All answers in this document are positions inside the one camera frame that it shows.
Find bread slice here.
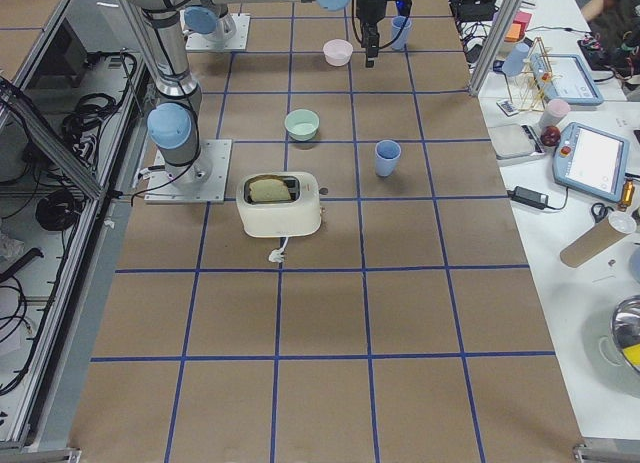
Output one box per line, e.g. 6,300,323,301
248,176,291,203

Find blue cup on rack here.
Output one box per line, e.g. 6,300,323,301
501,43,529,77

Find black power adapter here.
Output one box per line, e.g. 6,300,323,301
507,186,548,210

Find teach pendant far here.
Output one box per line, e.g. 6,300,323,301
529,53,604,106

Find orange sticky notes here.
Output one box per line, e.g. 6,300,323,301
504,11,532,43

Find green bowl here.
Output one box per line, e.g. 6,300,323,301
284,109,320,141

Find metal bowl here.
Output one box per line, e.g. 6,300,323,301
598,295,639,396

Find toaster white plug cable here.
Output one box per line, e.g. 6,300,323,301
268,235,290,264

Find pink cup on side table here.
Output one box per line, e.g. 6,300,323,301
539,98,571,129

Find brass cylinder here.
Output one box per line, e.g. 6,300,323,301
618,178,635,211

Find wooden cup rack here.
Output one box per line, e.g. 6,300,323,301
505,37,559,112

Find kitchen scale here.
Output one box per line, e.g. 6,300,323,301
488,124,546,166

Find pink bowl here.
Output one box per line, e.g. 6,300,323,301
322,39,353,67

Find teach pendant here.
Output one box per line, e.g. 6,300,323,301
552,122,630,202
529,53,604,106

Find blue cup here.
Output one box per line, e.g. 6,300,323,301
391,16,412,51
375,140,402,177
501,43,529,77

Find red apple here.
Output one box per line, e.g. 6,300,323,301
540,126,561,147

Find cardboard tube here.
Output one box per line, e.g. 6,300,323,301
559,211,637,268

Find cream white toaster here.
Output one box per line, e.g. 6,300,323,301
236,172,321,238

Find teach pendant near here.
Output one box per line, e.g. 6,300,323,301
552,122,630,202

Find aluminium frame post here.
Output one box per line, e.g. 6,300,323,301
468,0,523,96

